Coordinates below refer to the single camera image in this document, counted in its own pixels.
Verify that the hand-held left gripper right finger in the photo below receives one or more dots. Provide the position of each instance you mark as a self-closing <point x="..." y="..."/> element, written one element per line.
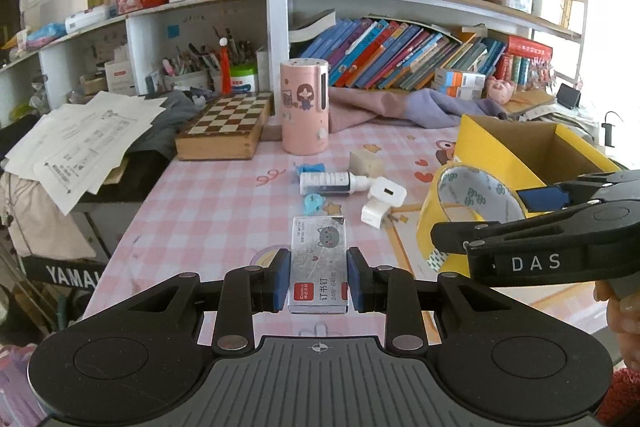
<point x="356" y="279"/>

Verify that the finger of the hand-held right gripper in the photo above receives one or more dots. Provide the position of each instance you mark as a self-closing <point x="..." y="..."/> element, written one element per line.
<point x="542" y="198"/>
<point x="500" y="234"/>

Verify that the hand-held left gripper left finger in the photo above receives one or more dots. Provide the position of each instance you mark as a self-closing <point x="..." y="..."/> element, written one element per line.
<point x="281" y="279"/>

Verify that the silver staple box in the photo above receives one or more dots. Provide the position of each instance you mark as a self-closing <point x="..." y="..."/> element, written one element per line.
<point x="317" y="257"/>

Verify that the yellow tape roll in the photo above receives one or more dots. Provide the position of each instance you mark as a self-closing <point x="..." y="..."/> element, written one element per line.
<point x="470" y="192"/>

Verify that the yellow cardboard box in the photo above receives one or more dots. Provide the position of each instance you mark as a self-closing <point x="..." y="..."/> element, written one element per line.
<point x="490" y="152"/>

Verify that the light blue small toy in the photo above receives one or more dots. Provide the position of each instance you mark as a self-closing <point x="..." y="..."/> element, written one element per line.
<point x="313" y="203"/>

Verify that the white charger plug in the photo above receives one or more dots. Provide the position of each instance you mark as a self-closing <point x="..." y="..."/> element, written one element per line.
<point x="385" y="194"/>

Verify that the white squeeze bottle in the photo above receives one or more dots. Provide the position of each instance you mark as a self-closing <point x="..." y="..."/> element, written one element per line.
<point x="325" y="182"/>

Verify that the blue clip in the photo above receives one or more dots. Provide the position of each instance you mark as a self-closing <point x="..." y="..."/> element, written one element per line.
<point x="310" y="168"/>

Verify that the beige eraser block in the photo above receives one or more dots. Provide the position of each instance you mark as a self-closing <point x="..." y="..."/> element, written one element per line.
<point x="365" y="163"/>

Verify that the person's right forearm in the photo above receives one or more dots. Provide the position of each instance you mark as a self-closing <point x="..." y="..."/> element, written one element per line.
<point x="622" y="399"/>

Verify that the person's right hand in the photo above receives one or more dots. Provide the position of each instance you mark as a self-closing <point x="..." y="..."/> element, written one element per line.
<point x="622" y="322"/>

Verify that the black power adapter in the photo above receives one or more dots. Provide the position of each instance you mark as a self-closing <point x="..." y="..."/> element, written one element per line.
<point x="608" y="133"/>

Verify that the pink checked tablecloth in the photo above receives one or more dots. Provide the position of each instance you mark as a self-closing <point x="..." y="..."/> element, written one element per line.
<point x="210" y="217"/>

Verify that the small black device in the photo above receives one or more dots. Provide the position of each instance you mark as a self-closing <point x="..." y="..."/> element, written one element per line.
<point x="568" y="96"/>

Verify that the pink pig figurine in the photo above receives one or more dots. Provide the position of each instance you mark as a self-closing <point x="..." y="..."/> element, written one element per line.
<point x="500" y="91"/>

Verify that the orange and white boxes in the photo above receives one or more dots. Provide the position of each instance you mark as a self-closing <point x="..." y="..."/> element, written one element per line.
<point x="460" y="83"/>

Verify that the red book box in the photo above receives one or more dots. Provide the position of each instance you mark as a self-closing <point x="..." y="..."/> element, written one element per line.
<point x="530" y="47"/>

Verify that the pink and purple cloth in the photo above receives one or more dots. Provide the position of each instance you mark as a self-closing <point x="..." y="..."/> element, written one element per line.
<point x="400" y="107"/>

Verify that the wooden chess box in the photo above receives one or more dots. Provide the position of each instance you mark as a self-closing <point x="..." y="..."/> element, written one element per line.
<point x="225" y="117"/>

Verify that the pink cylindrical holder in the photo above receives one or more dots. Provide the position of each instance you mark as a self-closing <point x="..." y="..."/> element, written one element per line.
<point x="302" y="107"/>

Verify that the white storage box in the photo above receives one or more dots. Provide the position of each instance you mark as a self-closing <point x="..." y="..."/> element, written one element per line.
<point x="547" y="4"/>

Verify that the grey cloth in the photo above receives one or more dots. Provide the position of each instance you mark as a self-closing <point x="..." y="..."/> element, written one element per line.
<point x="170" y="117"/>

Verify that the white jar with green lid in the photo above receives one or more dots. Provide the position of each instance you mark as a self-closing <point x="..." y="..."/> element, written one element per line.
<point x="243" y="79"/>

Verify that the row of blue books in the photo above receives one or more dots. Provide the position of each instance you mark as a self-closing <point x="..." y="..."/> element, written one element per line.
<point x="390" y="54"/>

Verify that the black keyboard bag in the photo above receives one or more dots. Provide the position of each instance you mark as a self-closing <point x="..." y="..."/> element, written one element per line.
<point x="65" y="277"/>

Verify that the cup of pens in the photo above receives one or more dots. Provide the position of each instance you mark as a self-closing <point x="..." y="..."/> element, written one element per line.
<point x="187" y="79"/>

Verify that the pile of printed papers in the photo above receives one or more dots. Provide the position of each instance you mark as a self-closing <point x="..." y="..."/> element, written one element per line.
<point x="85" y="142"/>

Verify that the beige cloth bag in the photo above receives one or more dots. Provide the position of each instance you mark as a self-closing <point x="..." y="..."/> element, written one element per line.
<point x="35" y="217"/>

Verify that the red and white box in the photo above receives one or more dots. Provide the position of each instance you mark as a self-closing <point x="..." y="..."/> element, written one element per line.
<point x="120" y="78"/>

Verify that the white shelf unit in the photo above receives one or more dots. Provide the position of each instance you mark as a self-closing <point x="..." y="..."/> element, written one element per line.
<point x="277" y="7"/>

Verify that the pink purple bag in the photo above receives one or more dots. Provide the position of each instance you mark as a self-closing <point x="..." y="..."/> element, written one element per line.
<point x="15" y="382"/>

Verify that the pink tin box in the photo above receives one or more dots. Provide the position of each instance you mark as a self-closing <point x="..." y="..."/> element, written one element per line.
<point x="128" y="1"/>

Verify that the white flat box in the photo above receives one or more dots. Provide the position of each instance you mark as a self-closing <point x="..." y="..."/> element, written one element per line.
<point x="86" y="19"/>

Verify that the blue tissue pack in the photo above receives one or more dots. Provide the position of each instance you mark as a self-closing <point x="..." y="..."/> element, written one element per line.
<point x="45" y="35"/>

